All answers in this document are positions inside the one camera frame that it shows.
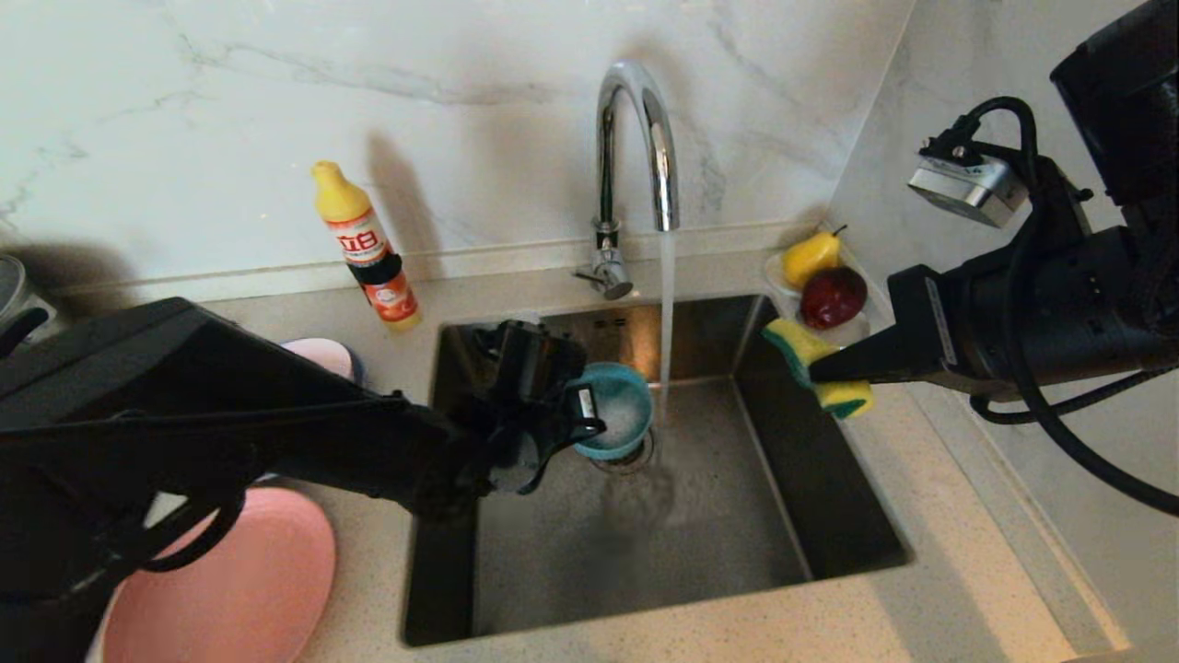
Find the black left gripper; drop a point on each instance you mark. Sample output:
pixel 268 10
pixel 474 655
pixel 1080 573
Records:
pixel 525 396

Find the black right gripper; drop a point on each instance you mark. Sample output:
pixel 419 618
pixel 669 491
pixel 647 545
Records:
pixel 958 322

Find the teal bowl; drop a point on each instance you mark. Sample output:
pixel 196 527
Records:
pixel 622 410

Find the yellow green sponge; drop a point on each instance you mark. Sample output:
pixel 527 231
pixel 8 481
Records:
pixel 801 345

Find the chrome gooseneck faucet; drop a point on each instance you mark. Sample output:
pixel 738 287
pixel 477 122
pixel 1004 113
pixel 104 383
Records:
pixel 605 166

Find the orange dish soap bottle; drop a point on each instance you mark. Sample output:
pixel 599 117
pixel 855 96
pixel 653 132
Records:
pixel 373 258

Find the pale pink bowl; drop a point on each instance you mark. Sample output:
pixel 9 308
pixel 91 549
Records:
pixel 322 354

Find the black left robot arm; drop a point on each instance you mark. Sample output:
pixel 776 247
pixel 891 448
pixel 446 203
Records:
pixel 184 424

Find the stainless steel sink basin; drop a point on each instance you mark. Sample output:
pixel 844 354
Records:
pixel 663 552

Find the small white fruit dish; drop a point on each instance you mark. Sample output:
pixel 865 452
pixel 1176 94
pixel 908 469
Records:
pixel 852 333

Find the dark red apple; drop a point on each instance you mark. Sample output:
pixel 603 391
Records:
pixel 834 296

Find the round metal drain strainer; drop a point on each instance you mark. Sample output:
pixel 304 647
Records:
pixel 636 463

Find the yellow pear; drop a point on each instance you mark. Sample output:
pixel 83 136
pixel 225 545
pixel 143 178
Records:
pixel 811 258

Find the blue grey plate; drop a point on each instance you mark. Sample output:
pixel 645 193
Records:
pixel 357 368

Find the pink plate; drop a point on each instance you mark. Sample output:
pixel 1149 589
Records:
pixel 258 589

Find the stainless steel pot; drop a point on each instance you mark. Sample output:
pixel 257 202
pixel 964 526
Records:
pixel 14 295

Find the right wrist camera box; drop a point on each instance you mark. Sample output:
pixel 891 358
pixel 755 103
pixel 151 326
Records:
pixel 967 189

